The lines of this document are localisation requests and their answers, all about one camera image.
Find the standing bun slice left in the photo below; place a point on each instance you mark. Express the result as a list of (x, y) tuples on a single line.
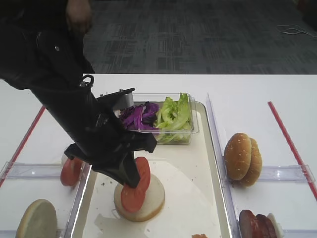
[(38, 221)]

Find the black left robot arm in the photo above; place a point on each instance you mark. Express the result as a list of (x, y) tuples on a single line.
[(41, 49)]

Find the purple cabbage leaves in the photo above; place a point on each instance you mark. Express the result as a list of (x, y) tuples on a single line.
[(141, 117)]

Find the right long clear rail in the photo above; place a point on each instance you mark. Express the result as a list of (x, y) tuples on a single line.
[(225, 184)]

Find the rear meat patty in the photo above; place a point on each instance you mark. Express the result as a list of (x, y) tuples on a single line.
[(266, 226)]

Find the green lettuce leaves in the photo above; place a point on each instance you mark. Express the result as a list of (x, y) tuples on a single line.
[(174, 121)]

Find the white pusher behind tomatoes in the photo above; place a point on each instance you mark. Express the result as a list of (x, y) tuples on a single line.
[(63, 159)]

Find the lower right clear rail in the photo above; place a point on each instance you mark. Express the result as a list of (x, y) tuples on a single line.
[(300, 233)]

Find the sesame bun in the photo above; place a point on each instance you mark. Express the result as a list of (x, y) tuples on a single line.
[(237, 156), (255, 167)]

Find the white pusher behind patties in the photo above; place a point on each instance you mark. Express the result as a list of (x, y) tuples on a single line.
[(277, 227)]

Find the right red strip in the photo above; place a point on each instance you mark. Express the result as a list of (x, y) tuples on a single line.
[(294, 150)]

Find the tomato slice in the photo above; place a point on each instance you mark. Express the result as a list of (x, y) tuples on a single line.
[(138, 188), (70, 172)]

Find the person hand in background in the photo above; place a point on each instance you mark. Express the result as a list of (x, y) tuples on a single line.
[(79, 16)]

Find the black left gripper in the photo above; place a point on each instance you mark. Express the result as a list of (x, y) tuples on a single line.
[(116, 161)]

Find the clear plastic salad box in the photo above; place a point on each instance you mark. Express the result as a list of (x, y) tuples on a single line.
[(159, 99)]

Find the meat patty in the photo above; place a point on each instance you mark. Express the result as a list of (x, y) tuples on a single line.
[(248, 223), (266, 226)]

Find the beige metal tray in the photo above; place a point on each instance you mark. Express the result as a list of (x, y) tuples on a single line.
[(193, 199)]

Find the orange food scrap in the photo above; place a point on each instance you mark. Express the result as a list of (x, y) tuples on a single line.
[(199, 236)]

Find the front sesame bun top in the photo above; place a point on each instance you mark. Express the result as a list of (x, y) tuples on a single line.
[(237, 156)]

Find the left red strip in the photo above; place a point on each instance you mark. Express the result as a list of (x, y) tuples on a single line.
[(27, 138)]

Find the long clear rail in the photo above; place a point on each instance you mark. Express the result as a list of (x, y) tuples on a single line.
[(225, 184), (77, 218)]

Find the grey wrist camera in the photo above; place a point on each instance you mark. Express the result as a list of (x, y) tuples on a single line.
[(118, 100)]

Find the upper right clear rail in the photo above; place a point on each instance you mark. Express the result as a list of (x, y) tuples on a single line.
[(294, 173)]

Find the left long clear rail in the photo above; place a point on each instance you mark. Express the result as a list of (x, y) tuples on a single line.
[(77, 218)]

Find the red strip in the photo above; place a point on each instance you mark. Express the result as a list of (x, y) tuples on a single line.
[(294, 150), (27, 138)]

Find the upper left clear rail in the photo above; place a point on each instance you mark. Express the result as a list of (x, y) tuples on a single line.
[(30, 171)]

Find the bun bottom on tray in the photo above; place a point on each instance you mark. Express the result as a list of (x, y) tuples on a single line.
[(153, 203)]

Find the rear sesame bun top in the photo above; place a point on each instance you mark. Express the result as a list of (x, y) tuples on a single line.
[(255, 167)]

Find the front meat patty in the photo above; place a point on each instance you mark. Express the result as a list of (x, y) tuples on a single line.
[(248, 223)]

